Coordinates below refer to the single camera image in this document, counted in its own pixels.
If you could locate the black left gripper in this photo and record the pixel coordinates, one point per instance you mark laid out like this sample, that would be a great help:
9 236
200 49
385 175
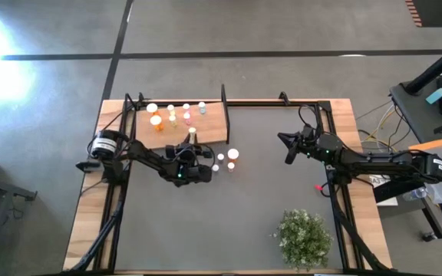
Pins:
198 172

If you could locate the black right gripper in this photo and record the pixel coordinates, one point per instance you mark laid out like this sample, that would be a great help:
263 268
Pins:
310 143

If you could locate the pink pill bottle white cap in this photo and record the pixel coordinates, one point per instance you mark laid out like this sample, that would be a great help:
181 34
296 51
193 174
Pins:
231 166
186 106
187 116

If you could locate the orange pill bottle white cap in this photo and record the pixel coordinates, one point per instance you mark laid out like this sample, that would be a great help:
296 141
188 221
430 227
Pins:
152 108
156 120
233 153

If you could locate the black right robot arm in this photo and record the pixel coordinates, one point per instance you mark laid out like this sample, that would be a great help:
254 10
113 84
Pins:
378 161

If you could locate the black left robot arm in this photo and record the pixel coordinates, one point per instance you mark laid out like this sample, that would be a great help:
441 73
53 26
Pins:
144 157

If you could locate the wooden shelf board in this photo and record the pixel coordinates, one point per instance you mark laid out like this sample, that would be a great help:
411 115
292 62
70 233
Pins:
205 130

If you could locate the grey table mat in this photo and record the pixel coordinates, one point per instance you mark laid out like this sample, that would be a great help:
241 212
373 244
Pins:
205 222

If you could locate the bushy artificial green plant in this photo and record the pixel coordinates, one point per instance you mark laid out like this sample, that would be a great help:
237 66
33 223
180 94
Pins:
303 239

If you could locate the white paper sheet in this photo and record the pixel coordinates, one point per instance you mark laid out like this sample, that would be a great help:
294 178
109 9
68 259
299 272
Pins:
389 201

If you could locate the black metal stand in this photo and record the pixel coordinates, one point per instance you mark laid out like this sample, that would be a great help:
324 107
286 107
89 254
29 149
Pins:
397 189

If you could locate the grey utility table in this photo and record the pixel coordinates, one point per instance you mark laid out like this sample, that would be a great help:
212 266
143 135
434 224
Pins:
416 115

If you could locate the clear water bottle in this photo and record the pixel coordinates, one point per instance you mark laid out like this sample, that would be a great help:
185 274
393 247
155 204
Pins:
414 194

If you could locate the light blue card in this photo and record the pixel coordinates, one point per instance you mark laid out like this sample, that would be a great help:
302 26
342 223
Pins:
436 96

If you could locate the thick black pole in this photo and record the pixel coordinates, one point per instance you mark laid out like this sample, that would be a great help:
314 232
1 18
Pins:
436 69

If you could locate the black caster wheel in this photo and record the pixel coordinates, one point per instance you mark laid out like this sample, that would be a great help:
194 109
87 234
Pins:
429 236

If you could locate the black floor mat striped edge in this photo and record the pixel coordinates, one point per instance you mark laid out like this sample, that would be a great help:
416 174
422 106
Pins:
436 11

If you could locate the black clamp bracket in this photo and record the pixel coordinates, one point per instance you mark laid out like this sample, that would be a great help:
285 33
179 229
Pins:
86 166

